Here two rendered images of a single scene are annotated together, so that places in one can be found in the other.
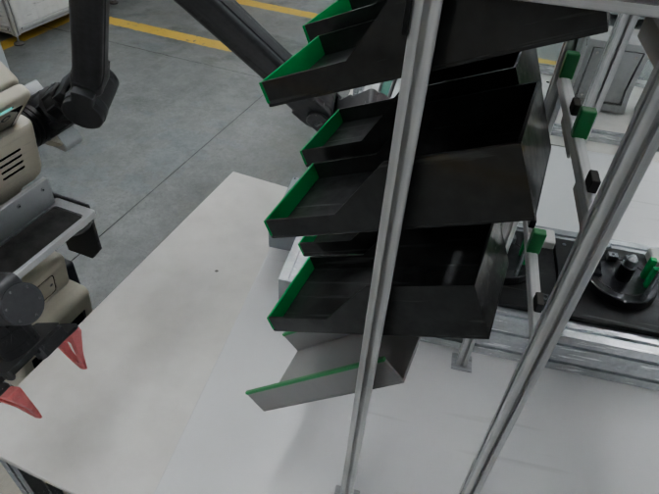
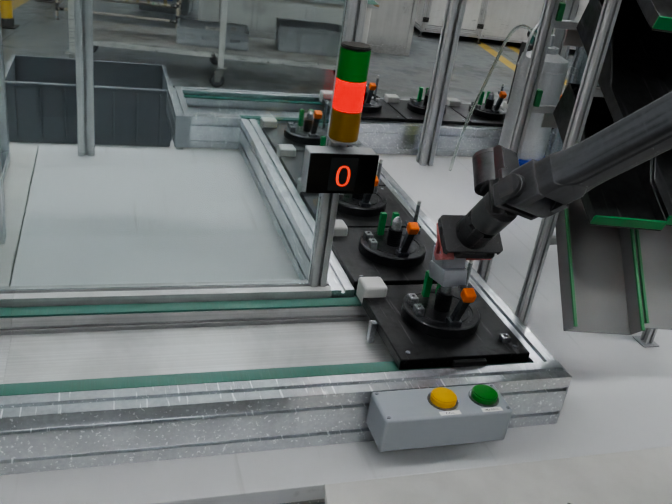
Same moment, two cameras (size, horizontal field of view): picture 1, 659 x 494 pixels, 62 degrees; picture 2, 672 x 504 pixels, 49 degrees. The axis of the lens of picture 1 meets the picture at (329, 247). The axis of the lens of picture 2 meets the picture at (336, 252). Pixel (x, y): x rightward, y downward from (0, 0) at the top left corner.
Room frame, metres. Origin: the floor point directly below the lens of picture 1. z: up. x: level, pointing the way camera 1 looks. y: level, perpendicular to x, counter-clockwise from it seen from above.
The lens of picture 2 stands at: (1.66, 0.78, 1.63)
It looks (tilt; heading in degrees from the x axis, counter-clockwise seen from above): 26 degrees down; 240
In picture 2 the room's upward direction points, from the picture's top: 9 degrees clockwise
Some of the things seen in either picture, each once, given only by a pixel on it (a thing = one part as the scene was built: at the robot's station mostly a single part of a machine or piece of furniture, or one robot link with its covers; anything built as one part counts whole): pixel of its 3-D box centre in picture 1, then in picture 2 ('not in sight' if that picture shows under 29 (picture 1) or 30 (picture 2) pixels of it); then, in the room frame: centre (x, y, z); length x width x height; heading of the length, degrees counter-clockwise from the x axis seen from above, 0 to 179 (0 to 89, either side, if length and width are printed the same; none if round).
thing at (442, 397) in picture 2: not in sight; (442, 399); (1.04, 0.09, 0.96); 0.04 x 0.04 x 0.02
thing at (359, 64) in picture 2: not in sight; (353, 63); (1.08, -0.26, 1.38); 0.05 x 0.05 x 0.05
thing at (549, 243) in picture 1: (503, 246); (394, 233); (0.87, -0.36, 1.01); 0.24 x 0.24 x 0.13; 80
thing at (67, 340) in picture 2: not in sight; (270, 345); (1.21, -0.19, 0.91); 0.84 x 0.28 x 0.10; 170
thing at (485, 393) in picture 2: not in sight; (483, 396); (0.97, 0.10, 0.96); 0.04 x 0.04 x 0.02
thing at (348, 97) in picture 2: not in sight; (349, 94); (1.08, -0.26, 1.33); 0.05 x 0.05 x 0.05
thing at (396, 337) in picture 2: not in sight; (438, 321); (0.92, -0.11, 0.96); 0.24 x 0.24 x 0.02; 80
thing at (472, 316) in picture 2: not in sight; (440, 312); (0.92, -0.11, 0.98); 0.14 x 0.14 x 0.02
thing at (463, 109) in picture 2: not in sight; (489, 102); (-0.08, -1.29, 1.01); 0.24 x 0.24 x 0.13; 80
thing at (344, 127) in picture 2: not in sight; (345, 123); (1.08, -0.26, 1.28); 0.05 x 0.05 x 0.05
